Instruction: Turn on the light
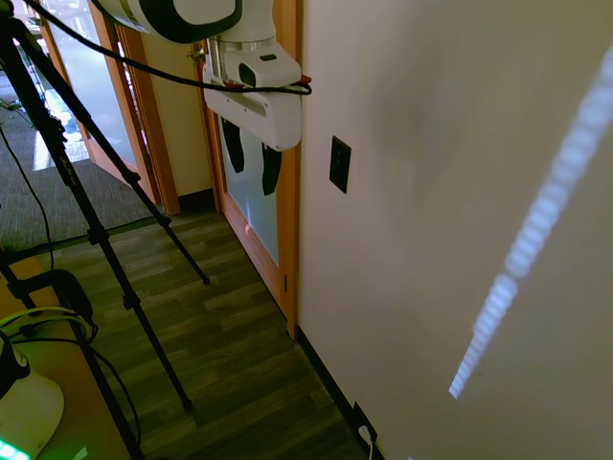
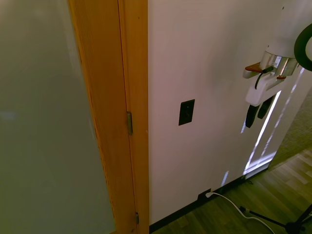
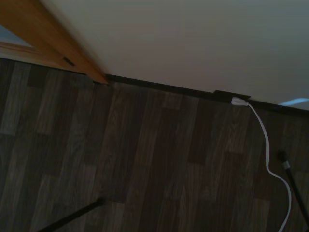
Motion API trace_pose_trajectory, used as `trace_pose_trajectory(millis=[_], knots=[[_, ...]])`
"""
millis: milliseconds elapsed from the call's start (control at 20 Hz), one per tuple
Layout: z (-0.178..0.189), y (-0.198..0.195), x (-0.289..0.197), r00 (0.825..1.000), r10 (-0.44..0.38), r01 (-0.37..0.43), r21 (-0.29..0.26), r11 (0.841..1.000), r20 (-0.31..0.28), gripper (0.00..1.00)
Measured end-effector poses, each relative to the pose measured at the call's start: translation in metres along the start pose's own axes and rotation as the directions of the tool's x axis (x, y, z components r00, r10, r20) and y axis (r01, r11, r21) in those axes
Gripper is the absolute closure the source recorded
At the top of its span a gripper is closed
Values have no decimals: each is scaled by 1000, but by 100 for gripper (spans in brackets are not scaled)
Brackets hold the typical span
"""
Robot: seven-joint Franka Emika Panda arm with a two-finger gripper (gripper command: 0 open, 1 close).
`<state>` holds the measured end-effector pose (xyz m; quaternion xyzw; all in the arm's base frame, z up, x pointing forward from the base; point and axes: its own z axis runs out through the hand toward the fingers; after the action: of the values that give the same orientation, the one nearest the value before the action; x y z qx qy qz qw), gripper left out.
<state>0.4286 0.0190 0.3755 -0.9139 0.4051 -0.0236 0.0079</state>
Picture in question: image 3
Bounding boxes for black cable right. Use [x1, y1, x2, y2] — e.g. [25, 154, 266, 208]
[277, 150, 309, 225]

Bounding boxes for black tripod leg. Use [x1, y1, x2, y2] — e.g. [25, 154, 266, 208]
[36, 197, 105, 232]

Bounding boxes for white power cable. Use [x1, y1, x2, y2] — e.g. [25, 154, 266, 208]
[246, 101, 292, 232]

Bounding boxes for dark baseboard strip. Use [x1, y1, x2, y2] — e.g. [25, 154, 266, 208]
[105, 73, 309, 114]

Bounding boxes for dark wall outlet plate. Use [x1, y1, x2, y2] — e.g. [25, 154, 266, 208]
[213, 90, 252, 102]

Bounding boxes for wooden door frame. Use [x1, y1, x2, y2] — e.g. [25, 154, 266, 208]
[0, 0, 112, 86]

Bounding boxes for wooden door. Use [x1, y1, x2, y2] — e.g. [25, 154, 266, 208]
[0, 24, 49, 65]

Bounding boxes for white power plug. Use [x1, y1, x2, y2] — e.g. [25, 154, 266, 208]
[231, 97, 249, 107]

